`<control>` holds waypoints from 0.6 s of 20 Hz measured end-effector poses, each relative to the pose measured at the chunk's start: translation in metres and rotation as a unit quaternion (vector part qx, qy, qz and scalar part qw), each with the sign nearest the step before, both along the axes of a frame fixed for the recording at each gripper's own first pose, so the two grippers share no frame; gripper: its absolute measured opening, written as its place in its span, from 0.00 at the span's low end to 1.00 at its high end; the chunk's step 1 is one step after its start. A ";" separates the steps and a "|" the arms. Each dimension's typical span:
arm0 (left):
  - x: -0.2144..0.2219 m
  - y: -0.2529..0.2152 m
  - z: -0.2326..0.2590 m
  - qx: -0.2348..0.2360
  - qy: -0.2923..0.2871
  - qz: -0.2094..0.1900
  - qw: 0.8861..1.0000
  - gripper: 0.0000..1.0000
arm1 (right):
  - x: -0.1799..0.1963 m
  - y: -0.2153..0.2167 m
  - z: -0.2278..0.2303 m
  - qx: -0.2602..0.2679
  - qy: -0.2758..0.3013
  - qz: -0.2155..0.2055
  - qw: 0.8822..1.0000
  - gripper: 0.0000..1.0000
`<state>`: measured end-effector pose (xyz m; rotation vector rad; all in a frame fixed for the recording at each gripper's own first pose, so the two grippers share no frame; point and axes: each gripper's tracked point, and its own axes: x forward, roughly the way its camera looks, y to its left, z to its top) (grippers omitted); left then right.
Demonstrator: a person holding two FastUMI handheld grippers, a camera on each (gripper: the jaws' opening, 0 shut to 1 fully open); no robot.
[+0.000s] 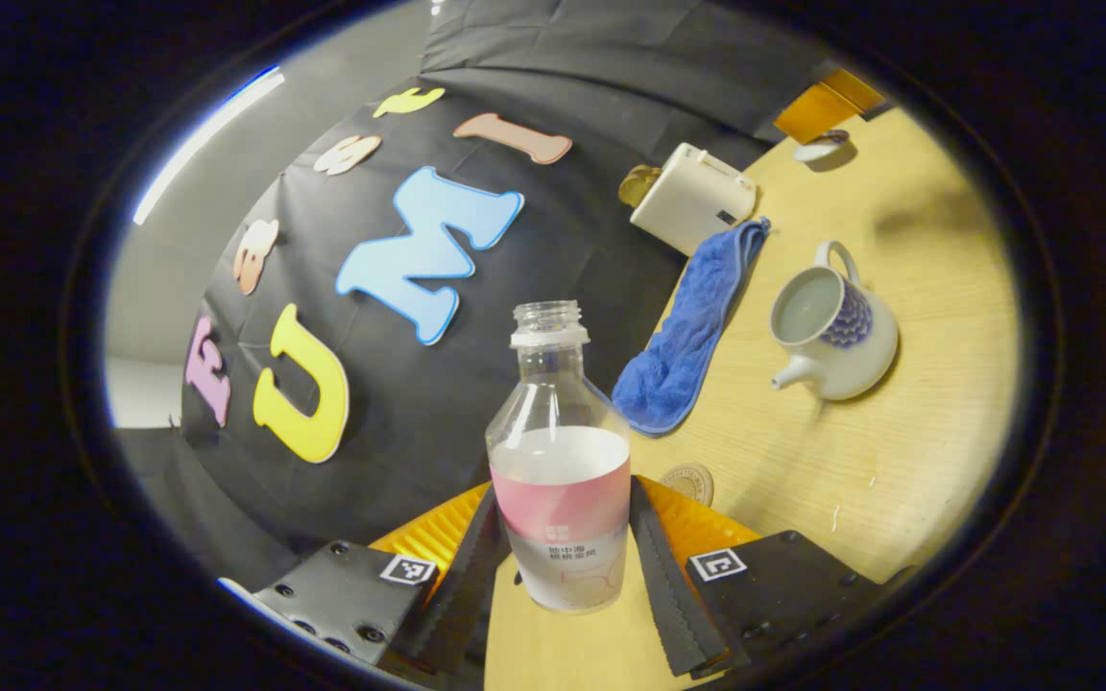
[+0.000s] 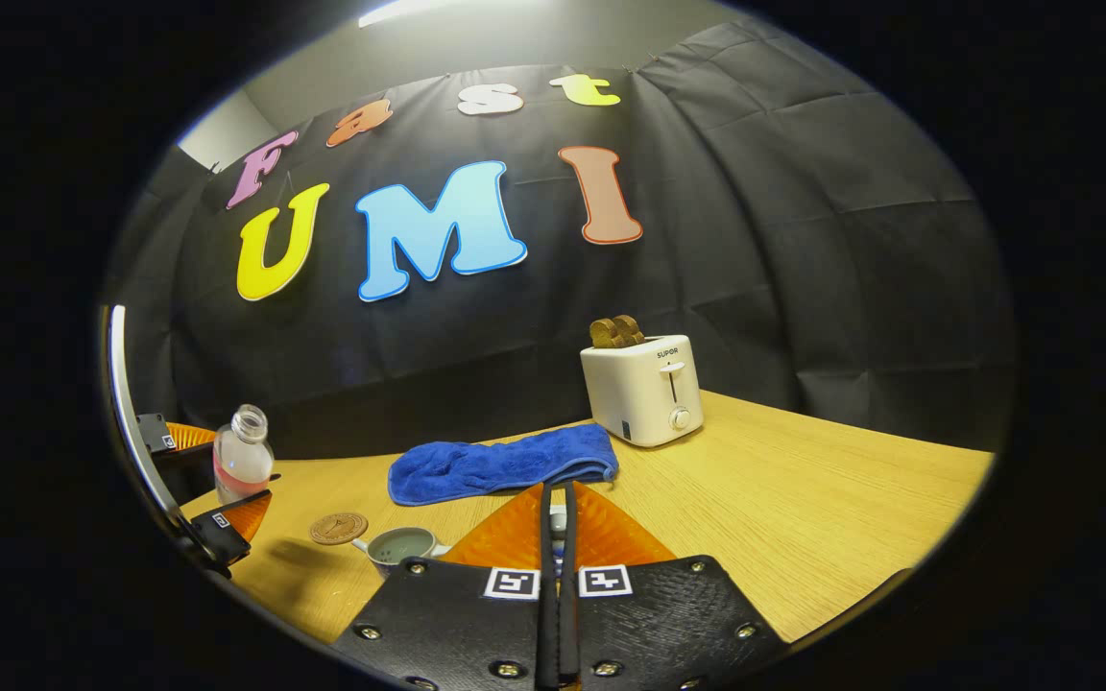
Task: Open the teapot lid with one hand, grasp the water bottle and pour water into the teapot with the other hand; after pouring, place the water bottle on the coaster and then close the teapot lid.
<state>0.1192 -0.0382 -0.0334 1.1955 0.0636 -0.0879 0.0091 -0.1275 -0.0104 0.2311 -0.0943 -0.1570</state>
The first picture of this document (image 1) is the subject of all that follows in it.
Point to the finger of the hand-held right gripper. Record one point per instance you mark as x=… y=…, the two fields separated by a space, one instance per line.
x=822 y=106

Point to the black backdrop cloth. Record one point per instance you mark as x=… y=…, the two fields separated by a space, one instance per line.
x=515 y=384

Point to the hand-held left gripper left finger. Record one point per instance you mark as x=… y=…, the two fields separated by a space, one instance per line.
x=476 y=585

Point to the clear water bottle pink label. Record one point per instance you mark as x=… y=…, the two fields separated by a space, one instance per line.
x=558 y=499

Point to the blue towel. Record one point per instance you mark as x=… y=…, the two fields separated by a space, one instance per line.
x=687 y=345

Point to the white teacup blue pattern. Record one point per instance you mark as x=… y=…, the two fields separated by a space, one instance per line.
x=851 y=355

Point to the round wooden coaster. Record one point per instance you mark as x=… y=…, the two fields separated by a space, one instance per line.
x=689 y=483

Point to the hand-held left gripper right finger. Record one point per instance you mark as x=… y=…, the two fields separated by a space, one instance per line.
x=668 y=595

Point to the white toaster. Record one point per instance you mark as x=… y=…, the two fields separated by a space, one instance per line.
x=692 y=197

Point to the toasted bread slice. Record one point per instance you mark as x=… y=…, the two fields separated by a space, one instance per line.
x=637 y=185

